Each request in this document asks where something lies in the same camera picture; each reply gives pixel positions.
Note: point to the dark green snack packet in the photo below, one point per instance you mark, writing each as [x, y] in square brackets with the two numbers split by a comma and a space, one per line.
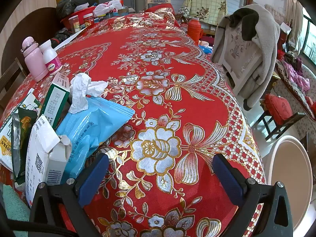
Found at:
[24, 128]

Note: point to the grey fleece coat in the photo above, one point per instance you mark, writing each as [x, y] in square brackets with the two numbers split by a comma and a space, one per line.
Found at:
[264, 54]

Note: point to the white and red plastic bag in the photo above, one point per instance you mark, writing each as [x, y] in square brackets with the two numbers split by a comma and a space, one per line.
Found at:
[108, 7]

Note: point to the white paper sheet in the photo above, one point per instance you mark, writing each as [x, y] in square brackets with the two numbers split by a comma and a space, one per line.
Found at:
[66, 40]

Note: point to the crumpled white tissue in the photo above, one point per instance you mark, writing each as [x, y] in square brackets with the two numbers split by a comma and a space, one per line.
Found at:
[79, 96]

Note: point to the red thermos flask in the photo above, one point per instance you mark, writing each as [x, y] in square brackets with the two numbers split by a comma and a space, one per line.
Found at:
[195, 32]

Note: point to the pink clothes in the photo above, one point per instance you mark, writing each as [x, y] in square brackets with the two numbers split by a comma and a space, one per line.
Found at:
[296, 76]

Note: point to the blue plastic packet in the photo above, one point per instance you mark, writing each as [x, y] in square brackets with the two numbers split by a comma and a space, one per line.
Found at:
[93, 126]

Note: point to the white carved chair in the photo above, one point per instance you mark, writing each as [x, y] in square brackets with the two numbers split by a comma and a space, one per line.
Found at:
[244, 66]

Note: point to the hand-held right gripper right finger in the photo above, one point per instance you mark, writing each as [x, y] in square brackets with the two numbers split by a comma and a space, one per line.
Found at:
[227, 177]

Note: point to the red plastic basin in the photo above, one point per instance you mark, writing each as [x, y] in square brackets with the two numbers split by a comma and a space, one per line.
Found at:
[84, 11]

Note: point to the white open carton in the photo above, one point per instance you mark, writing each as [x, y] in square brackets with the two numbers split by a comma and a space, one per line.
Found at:
[39, 153]

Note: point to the green and white medicine box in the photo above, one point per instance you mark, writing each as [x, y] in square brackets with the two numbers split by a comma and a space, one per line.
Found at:
[55, 98]

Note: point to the floral covered sofa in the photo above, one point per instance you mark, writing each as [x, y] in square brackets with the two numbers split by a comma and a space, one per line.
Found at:
[291, 93]

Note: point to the white pill bottle pink label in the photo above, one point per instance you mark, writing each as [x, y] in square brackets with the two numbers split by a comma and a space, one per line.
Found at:
[50, 59]

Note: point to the pale curtain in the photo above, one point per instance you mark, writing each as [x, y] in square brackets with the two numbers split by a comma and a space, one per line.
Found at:
[293, 22]

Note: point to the cardboard box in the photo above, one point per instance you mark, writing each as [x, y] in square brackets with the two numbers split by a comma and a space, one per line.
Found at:
[159, 2]

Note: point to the beige wastebasket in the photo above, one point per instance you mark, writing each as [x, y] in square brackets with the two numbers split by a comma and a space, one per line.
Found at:
[288, 172]

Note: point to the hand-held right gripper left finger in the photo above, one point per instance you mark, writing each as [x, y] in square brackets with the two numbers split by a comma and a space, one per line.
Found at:
[92, 177]

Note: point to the red floral tablecloth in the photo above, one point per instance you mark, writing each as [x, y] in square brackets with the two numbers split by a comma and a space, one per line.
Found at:
[172, 66]

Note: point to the black plastic bag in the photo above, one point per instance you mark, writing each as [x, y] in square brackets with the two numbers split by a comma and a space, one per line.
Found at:
[74, 1]

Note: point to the light blue plastic item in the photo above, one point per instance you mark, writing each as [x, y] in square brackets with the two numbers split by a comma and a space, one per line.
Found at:
[205, 48]

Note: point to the pink thermos bottle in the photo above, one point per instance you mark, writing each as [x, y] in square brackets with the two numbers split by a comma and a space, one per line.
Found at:
[34, 61]

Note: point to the teal cloth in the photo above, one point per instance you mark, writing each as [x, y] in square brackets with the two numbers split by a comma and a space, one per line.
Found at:
[14, 202]

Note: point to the brown wooden chair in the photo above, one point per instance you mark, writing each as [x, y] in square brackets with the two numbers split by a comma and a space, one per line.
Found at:
[12, 76]

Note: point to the dark wooden stool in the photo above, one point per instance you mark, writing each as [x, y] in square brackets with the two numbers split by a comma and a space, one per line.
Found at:
[271, 128]

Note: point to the brown round wooden board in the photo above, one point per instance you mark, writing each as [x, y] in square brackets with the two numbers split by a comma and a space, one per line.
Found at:
[29, 24]

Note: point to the floral checked cover cloth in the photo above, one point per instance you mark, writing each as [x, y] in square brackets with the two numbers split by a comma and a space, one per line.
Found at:
[205, 5]

